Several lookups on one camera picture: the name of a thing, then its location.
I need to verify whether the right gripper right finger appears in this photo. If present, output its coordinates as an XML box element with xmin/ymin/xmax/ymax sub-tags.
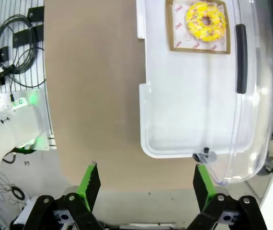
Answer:
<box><xmin>186</xmin><ymin>164</ymin><xmax>268</xmax><ymax>230</ymax></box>

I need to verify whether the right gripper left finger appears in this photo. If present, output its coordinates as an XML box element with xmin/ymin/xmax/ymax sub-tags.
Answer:
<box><xmin>25</xmin><ymin>161</ymin><xmax>103</xmax><ymax>230</ymax></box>

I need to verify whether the white printed paper liner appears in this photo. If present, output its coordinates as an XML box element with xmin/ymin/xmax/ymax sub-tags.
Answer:
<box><xmin>173</xmin><ymin>0</ymin><xmax>227</xmax><ymax>52</ymax></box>

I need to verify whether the brown cardboard donut box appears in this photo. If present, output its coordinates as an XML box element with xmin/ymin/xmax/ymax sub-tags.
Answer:
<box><xmin>165</xmin><ymin>0</ymin><xmax>231</xmax><ymax>55</ymax></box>

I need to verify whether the yellow glazed donut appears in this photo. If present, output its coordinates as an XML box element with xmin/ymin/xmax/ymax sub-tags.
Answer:
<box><xmin>185</xmin><ymin>1</ymin><xmax>227</xmax><ymax>44</ymax></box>

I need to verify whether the white display tray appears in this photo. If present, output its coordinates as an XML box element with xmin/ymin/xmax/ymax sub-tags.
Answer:
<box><xmin>136</xmin><ymin>0</ymin><xmax>255</xmax><ymax>159</ymax></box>

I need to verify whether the clear plastic tray lid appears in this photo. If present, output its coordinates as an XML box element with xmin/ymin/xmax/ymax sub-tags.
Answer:
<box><xmin>193</xmin><ymin>0</ymin><xmax>273</xmax><ymax>187</ymax></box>

